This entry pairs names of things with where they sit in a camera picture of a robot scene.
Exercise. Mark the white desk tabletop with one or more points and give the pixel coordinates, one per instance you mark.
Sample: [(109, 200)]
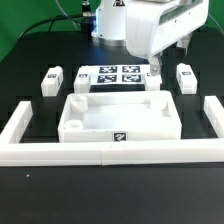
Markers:
[(119, 116)]

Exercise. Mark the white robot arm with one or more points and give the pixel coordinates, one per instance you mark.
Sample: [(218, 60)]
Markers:
[(111, 23)]

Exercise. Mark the white marker sheet with tags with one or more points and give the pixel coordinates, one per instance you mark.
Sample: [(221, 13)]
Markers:
[(113, 74)]

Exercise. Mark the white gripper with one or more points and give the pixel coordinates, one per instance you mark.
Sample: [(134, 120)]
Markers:
[(152, 26)]

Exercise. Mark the black cable connector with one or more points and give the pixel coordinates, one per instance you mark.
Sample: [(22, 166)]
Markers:
[(88, 20)]

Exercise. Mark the white U-shaped obstacle frame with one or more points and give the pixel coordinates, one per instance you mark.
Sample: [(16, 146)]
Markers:
[(15, 153)]

